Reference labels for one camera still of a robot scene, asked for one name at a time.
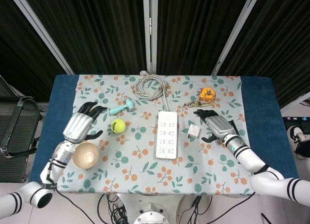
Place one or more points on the yellow tennis ball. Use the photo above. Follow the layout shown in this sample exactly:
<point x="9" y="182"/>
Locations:
<point x="118" y="126"/>

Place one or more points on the beige bowl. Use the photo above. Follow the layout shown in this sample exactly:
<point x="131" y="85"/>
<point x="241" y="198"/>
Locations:
<point x="86" y="156"/>

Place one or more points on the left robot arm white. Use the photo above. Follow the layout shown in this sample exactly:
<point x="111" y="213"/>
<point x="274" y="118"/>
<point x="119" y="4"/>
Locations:
<point x="54" y="167"/>

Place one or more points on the black mesh chair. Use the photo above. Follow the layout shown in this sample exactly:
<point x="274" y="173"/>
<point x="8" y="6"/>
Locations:
<point x="17" y="127"/>

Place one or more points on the orange tape measure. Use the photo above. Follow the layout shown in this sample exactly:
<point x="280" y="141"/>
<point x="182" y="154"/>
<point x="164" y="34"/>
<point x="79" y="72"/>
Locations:
<point x="207" y="94"/>

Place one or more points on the teal toy hammer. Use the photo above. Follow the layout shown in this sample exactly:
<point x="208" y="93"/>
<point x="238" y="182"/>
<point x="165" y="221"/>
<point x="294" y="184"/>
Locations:
<point x="119" y="109"/>

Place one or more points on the white plug adapter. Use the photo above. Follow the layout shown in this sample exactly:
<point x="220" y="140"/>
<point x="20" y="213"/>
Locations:
<point x="194" y="130"/>

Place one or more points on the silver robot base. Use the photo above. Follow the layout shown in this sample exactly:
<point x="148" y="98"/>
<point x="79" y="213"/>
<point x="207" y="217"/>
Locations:
<point x="151" y="214"/>

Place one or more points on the white black sneaker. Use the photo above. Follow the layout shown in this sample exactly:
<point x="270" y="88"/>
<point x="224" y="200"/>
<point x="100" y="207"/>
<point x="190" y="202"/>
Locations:
<point x="295" y="134"/>

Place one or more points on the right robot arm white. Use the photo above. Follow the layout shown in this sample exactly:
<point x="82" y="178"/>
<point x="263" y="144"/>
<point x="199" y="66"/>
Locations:
<point x="249" y="158"/>

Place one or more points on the grey metal frame post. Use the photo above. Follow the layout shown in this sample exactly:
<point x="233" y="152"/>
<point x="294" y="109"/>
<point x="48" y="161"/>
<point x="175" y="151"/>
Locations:
<point x="40" y="28"/>
<point x="150" y="28"/>
<point x="236" y="30"/>

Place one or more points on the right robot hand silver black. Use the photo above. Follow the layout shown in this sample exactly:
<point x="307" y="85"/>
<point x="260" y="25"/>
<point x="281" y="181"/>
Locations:
<point x="219" y="127"/>

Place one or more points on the blue table cover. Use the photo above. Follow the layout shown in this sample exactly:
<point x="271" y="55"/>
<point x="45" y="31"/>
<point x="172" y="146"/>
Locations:
<point x="58" y="100"/>

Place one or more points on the floral tablecloth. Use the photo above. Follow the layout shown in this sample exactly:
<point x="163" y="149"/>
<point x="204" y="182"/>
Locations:
<point x="145" y="175"/>

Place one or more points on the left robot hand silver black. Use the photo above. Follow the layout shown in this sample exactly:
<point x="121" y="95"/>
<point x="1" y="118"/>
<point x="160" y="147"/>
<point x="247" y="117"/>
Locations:
<point x="77" y="127"/>

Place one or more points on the white power strip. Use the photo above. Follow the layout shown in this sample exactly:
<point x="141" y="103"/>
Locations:
<point x="166" y="146"/>

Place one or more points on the dark monitor edge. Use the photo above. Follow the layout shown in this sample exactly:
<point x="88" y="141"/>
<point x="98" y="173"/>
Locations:
<point x="296" y="118"/>

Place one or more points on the black curtain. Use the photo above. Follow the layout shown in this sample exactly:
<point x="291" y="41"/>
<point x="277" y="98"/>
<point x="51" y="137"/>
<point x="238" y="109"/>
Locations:
<point x="97" y="28"/>

